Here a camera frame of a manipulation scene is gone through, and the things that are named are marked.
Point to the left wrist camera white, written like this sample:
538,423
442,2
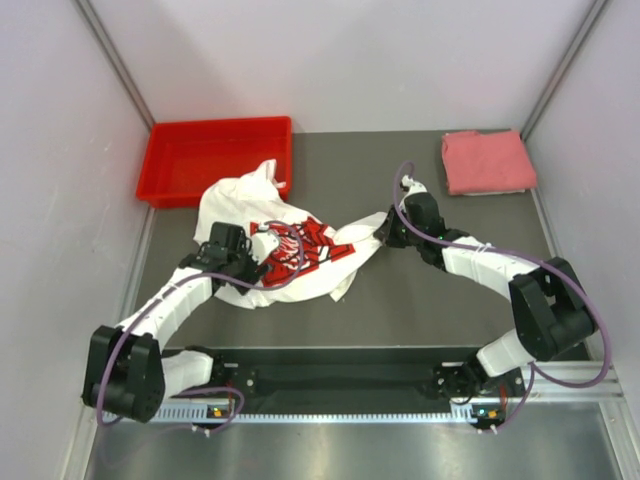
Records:
264,241

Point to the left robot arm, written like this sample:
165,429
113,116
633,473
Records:
127,374

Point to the white t-shirt with red print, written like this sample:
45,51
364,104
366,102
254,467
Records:
313,259

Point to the grey slotted cable duct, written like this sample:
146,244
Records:
205,413

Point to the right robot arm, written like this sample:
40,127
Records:
550,309

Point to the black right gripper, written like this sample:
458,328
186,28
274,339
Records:
387,232

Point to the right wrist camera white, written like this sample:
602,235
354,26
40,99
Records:
409,186

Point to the folded white t-shirt under pink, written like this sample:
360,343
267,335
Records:
485,193

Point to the red plastic bin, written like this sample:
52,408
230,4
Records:
183,159

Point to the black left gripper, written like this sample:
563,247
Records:
245,249

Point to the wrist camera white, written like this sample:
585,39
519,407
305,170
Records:
409,186
264,241

